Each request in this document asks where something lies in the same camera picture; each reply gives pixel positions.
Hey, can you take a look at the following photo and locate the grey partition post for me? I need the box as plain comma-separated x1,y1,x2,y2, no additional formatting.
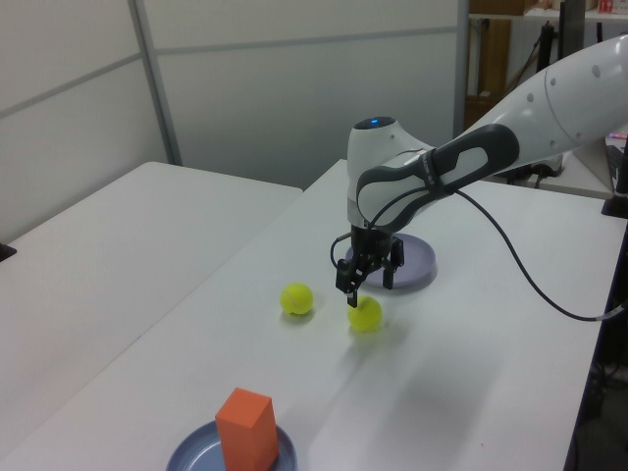
128,0,183,167
454,0,473,124

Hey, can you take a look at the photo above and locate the blue plate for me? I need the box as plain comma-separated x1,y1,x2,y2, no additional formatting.
165,420,298,471

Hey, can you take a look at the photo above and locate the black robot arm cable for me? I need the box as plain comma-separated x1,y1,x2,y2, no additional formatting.
329,181,628,323

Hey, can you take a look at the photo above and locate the brown cardboard sheet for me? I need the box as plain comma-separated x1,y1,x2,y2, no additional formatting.
478,19,511,97

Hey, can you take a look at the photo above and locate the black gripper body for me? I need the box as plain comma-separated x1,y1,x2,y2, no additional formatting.
348,225,401,262

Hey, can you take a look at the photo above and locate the purple plate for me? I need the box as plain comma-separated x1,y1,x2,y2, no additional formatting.
344,233,438,290

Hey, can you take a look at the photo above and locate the yellow tennis ball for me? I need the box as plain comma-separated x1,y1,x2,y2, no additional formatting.
280,281,314,317
347,295,384,334

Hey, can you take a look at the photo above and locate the white shelf board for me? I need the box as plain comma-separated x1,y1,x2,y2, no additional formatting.
468,10,628,24

